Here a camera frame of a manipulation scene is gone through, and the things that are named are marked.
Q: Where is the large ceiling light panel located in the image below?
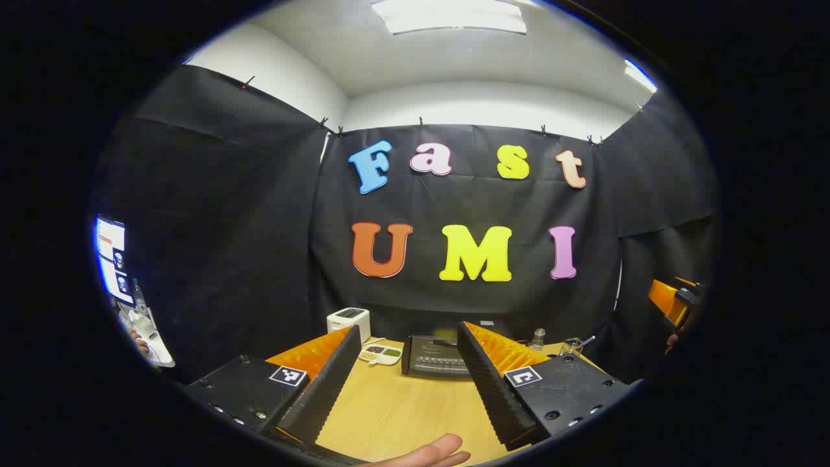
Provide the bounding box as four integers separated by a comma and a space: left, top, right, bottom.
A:
370, 0, 527, 35

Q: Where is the white toaster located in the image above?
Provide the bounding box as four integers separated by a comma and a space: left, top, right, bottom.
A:
326, 307, 372, 343

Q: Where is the white divided snack dish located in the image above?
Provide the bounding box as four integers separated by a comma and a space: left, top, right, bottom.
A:
359, 342, 404, 366

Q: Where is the computer monitor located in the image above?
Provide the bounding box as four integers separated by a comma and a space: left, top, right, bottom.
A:
94, 215, 134, 304

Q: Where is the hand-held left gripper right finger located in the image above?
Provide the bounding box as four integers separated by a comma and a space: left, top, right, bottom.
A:
457, 321, 643, 451

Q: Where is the black electric oven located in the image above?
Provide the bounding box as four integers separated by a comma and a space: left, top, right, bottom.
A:
401, 328, 513, 379

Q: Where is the white flat object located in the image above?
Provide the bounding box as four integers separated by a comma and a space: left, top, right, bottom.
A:
126, 305, 176, 369

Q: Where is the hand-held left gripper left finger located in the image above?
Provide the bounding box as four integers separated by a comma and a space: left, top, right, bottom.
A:
185, 324, 362, 448

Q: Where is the small ceiling light panel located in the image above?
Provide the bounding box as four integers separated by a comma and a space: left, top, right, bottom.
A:
624, 58, 658, 93

